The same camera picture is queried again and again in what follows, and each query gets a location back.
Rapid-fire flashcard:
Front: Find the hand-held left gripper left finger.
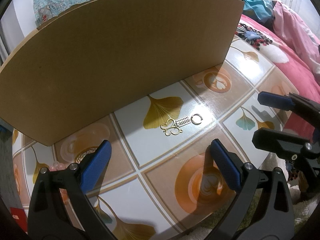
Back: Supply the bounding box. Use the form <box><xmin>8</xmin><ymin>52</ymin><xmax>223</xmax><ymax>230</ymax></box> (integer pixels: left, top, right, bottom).
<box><xmin>27</xmin><ymin>140</ymin><xmax>112</xmax><ymax>240</ymax></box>

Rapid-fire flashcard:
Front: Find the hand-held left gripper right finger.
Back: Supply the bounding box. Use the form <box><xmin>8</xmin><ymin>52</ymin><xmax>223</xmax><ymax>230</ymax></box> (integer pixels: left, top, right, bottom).
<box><xmin>204</xmin><ymin>139</ymin><xmax>295</xmax><ymax>240</ymax></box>

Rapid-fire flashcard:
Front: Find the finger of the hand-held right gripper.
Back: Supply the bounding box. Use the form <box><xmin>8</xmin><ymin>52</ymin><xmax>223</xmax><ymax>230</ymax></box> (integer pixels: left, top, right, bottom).
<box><xmin>257</xmin><ymin>91</ymin><xmax>320</xmax><ymax>135</ymax></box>
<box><xmin>252</xmin><ymin>128</ymin><xmax>313</xmax><ymax>160</ymax></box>

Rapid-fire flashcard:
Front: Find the pink bead bracelet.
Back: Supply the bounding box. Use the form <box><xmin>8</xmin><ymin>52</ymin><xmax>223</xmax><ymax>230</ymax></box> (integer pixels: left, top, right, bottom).
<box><xmin>50</xmin><ymin>162</ymin><xmax>69</xmax><ymax>172</ymax></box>

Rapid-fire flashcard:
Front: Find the silver rhinestone bar charm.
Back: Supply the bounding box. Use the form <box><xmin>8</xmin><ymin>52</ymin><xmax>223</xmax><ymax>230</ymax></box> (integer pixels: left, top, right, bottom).
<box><xmin>176</xmin><ymin>117</ymin><xmax>192</xmax><ymax>128</ymax></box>

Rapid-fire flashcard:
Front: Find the gold butterfly pendant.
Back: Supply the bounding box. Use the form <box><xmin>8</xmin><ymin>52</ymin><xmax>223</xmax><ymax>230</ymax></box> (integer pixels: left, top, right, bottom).
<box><xmin>160</xmin><ymin>119</ymin><xmax>184</xmax><ymax>137</ymax></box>

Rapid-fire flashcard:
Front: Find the brown cardboard box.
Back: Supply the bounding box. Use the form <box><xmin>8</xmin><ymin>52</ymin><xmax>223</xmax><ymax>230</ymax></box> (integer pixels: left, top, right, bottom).
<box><xmin>0</xmin><ymin>0</ymin><xmax>245</xmax><ymax>147</ymax></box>

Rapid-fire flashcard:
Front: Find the pink floral blanket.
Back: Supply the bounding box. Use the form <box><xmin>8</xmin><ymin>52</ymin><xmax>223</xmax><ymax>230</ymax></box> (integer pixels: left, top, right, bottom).
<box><xmin>234</xmin><ymin>14</ymin><xmax>320</xmax><ymax>183</ymax></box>

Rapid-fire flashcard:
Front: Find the light pink cloth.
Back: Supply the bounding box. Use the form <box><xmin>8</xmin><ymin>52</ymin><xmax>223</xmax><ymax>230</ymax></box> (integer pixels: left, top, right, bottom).
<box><xmin>271</xmin><ymin>1</ymin><xmax>320</xmax><ymax>73</ymax></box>

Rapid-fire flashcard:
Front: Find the red paper packet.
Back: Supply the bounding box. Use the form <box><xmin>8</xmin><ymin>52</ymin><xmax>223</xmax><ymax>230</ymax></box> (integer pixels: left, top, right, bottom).
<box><xmin>9</xmin><ymin>207</ymin><xmax>28</xmax><ymax>234</ymax></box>

